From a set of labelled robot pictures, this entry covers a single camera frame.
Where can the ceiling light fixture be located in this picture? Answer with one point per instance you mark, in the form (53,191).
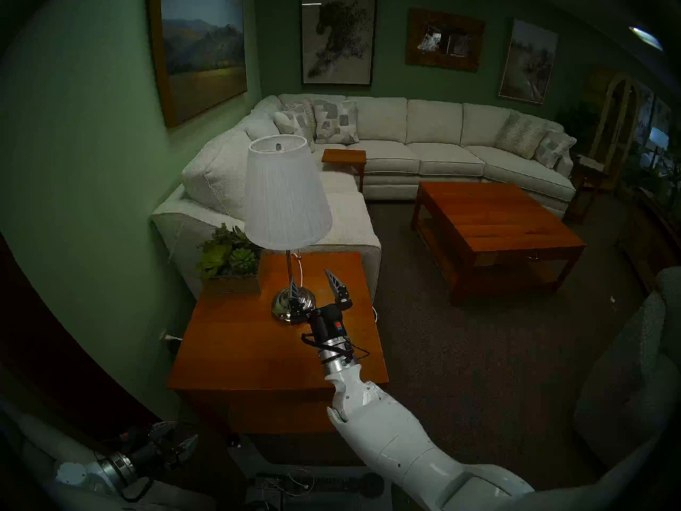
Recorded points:
(646,38)

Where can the dark green potted plant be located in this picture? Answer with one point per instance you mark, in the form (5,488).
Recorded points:
(577,121)

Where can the grey patchwork throw pillow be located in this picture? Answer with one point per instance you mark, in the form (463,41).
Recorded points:
(335,121)
(291,124)
(553,149)

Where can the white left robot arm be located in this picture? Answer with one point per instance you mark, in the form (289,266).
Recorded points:
(80,470)

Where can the succulent plants wooden planter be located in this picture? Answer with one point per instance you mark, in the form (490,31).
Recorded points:
(231,265)

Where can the small wooden sofa table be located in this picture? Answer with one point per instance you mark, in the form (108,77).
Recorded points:
(343,156)

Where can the arched wooden display cabinet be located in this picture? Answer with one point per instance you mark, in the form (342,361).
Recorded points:
(612,121)

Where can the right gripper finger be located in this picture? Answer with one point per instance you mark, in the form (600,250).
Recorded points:
(294,299)
(338,289)

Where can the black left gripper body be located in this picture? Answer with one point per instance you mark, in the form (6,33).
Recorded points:
(149,454)

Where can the wall power outlet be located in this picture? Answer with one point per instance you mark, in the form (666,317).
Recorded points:
(167,340)

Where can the beige striped throw pillow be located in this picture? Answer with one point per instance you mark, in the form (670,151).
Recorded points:
(521,136)
(307,110)

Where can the framed mountain landscape painting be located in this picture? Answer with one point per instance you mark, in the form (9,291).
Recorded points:
(202,52)

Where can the black framed horse artwork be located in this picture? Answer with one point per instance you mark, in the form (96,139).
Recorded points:
(338,36)

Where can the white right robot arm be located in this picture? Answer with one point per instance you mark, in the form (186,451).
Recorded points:
(393,441)

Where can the wooden end table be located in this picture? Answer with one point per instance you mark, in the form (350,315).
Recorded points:
(239,350)

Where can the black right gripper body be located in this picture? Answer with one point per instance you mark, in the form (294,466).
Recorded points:
(327,323)

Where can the dark wooden side table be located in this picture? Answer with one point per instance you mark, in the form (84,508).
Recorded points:
(585,182)

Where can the grey textured armchair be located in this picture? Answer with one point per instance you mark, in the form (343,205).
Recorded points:
(633,371)

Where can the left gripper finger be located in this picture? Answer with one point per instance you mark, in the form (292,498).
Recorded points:
(161,429)
(187,447)

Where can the book on side table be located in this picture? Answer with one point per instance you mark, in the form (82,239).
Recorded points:
(591,162)

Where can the background lamp white shade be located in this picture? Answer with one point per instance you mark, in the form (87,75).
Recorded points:
(657,138)

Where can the wooden dresser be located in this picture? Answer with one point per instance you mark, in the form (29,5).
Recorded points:
(649,238)

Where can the table lamp white shade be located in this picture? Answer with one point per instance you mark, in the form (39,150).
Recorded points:
(284,196)

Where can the framed tree painting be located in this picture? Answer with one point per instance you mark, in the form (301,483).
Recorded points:
(528,63)

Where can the black power strip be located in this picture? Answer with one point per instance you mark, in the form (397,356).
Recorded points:
(319,484)

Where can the large wooden coffee table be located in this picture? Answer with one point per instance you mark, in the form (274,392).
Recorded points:
(489,217)

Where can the cream sectional sofa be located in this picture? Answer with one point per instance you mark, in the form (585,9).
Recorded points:
(425,142)

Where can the rustic wood framed mirror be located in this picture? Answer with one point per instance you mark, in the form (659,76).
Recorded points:
(415,41)

